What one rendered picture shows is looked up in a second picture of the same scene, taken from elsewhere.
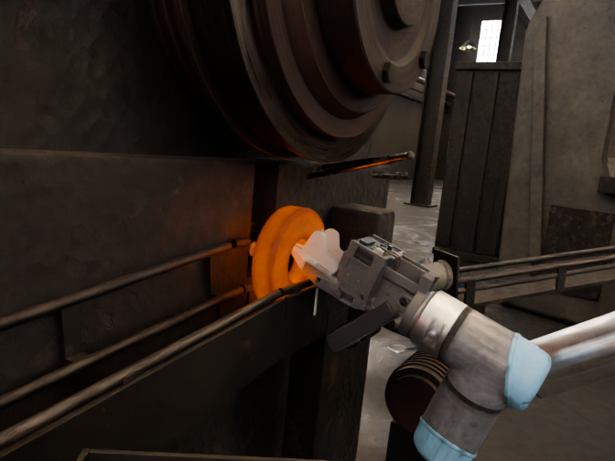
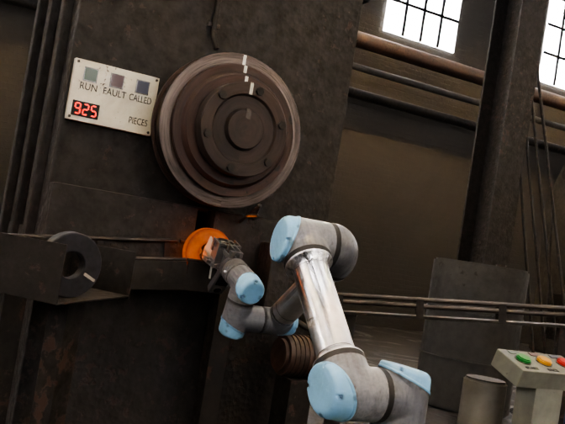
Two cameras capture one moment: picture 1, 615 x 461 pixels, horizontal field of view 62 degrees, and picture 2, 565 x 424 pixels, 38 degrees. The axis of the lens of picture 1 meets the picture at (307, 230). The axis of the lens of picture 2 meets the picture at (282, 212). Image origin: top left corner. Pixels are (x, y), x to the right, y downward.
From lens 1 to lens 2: 1.97 m
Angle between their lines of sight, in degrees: 33
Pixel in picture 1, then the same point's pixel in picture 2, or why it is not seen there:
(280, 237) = (193, 236)
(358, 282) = (213, 256)
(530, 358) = (246, 278)
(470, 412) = (229, 304)
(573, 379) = (287, 304)
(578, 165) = not seen: outside the picture
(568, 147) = not seen: outside the picture
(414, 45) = (262, 156)
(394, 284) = (225, 257)
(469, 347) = (231, 275)
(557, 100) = not seen: outside the picture
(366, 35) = (212, 153)
